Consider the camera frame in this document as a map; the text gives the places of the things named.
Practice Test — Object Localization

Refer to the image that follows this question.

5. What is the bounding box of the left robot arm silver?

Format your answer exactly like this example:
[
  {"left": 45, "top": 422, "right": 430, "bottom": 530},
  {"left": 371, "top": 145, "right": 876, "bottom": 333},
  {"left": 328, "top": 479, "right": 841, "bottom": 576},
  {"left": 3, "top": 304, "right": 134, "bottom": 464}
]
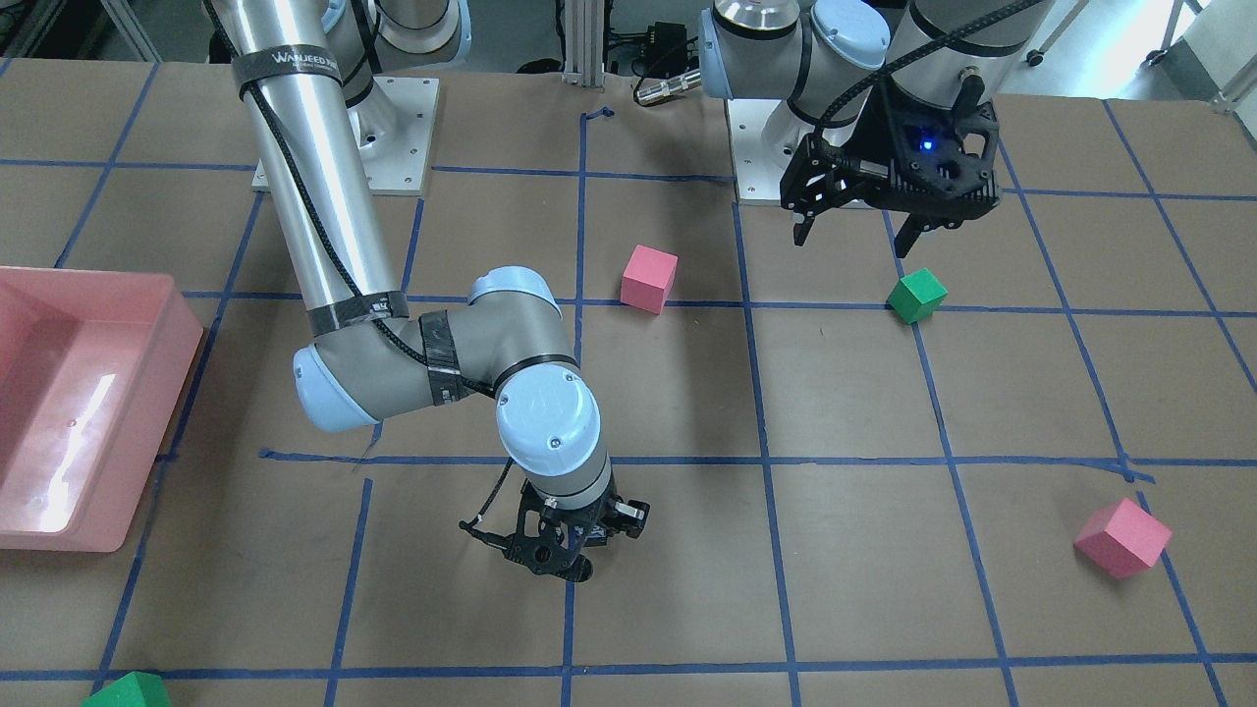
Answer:
[{"left": 696, "top": 1, "right": 1050, "bottom": 258}]

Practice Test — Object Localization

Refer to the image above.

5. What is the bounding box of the green cube far corner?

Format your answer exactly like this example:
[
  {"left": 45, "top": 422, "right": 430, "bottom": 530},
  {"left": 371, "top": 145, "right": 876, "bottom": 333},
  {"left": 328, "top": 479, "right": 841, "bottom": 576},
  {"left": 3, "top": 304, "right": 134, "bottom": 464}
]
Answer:
[{"left": 82, "top": 671, "right": 172, "bottom": 707}]

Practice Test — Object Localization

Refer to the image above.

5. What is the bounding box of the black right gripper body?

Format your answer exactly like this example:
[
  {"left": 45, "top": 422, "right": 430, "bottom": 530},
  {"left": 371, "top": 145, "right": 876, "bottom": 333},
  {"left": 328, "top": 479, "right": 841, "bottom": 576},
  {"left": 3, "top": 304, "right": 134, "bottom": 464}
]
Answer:
[{"left": 502, "top": 481, "right": 616, "bottom": 577}]

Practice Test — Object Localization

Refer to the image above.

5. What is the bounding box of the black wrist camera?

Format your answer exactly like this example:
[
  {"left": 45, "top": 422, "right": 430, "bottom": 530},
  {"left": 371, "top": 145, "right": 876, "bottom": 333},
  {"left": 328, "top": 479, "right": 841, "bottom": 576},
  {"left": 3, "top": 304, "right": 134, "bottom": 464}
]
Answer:
[
  {"left": 918, "top": 99, "right": 1003, "bottom": 230},
  {"left": 600, "top": 496, "right": 650, "bottom": 540}
]

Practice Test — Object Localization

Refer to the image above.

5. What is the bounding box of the pink cube near edge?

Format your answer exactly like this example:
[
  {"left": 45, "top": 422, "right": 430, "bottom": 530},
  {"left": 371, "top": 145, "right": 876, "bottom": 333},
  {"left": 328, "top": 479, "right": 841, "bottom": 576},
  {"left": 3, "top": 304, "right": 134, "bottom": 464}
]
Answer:
[{"left": 1073, "top": 498, "right": 1173, "bottom": 580}]

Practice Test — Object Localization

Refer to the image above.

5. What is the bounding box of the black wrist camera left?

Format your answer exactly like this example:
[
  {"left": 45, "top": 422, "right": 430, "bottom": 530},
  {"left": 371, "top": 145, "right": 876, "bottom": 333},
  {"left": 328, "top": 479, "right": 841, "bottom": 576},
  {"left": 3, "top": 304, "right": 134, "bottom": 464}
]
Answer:
[{"left": 918, "top": 99, "right": 1003, "bottom": 230}]

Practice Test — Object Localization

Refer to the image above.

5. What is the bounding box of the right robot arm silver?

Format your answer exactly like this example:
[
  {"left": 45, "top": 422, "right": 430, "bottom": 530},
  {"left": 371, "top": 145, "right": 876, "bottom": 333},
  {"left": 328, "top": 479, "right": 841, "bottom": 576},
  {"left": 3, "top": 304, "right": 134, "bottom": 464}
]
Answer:
[{"left": 202, "top": 1, "right": 649, "bottom": 582}]

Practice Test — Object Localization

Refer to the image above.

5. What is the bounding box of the pink cube near bases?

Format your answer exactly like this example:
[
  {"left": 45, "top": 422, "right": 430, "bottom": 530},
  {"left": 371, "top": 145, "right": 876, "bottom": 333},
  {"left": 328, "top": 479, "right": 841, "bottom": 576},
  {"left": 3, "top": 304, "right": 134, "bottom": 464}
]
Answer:
[{"left": 620, "top": 245, "right": 679, "bottom": 316}]

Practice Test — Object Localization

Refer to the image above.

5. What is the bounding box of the pink plastic bin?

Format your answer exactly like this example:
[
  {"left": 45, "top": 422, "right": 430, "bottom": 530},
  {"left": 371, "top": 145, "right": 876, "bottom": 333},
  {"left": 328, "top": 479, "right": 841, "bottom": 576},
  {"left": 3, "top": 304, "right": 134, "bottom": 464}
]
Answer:
[{"left": 1, "top": 267, "right": 202, "bottom": 552}]

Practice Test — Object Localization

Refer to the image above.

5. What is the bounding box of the aluminium frame post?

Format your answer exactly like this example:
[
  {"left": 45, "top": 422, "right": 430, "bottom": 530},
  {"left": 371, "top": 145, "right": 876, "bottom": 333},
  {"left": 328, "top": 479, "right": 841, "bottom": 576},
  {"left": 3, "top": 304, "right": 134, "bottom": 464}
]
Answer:
[{"left": 561, "top": 0, "right": 608, "bottom": 92}]

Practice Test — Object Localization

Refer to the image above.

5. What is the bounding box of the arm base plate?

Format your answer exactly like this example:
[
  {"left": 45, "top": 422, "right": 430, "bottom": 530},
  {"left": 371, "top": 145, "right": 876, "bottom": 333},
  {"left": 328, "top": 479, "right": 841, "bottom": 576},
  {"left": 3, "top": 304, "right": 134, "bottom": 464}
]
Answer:
[
  {"left": 251, "top": 77, "right": 441, "bottom": 198},
  {"left": 725, "top": 94, "right": 885, "bottom": 208}
]

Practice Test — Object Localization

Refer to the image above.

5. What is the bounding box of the green cube near base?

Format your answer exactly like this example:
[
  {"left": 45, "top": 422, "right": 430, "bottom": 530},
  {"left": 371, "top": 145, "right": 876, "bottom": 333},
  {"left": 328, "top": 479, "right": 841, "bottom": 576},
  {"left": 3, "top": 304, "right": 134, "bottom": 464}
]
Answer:
[{"left": 886, "top": 268, "right": 949, "bottom": 325}]

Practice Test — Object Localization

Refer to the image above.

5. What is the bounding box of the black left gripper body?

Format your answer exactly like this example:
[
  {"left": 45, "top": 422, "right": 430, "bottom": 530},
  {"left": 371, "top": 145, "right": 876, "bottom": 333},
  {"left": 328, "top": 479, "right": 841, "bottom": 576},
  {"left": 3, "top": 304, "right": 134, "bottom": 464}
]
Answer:
[{"left": 781, "top": 98, "right": 931, "bottom": 218}]

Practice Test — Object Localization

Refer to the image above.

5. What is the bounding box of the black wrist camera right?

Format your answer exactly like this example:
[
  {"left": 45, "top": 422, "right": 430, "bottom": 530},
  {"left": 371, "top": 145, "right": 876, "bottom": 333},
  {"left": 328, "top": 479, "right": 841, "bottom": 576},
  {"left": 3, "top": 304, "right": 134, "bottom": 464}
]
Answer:
[{"left": 600, "top": 496, "right": 650, "bottom": 540}]

